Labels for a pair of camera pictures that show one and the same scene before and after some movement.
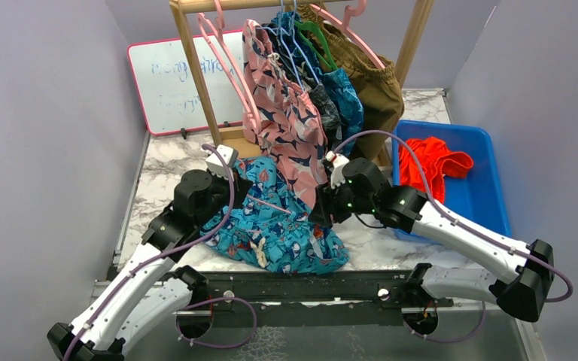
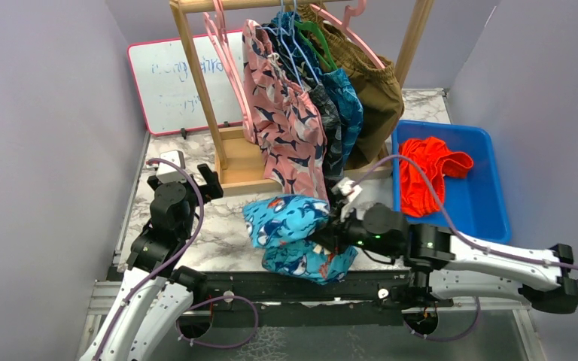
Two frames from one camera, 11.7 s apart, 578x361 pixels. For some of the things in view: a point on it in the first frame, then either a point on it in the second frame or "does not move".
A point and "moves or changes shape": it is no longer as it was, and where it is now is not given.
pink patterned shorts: x=283 y=122 does not move
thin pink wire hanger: x=268 y=203 to x=220 y=16
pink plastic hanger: x=214 y=34 moves or changes shape
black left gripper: x=241 y=189 to x=212 y=189
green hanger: x=306 y=24 does not move
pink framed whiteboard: x=166 y=90 does not move
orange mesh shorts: x=438 y=162 does not move
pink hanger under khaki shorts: x=343 y=25 does not move
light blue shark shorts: x=273 y=229 moves or changes shape
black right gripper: x=320 y=215 to x=333 y=238
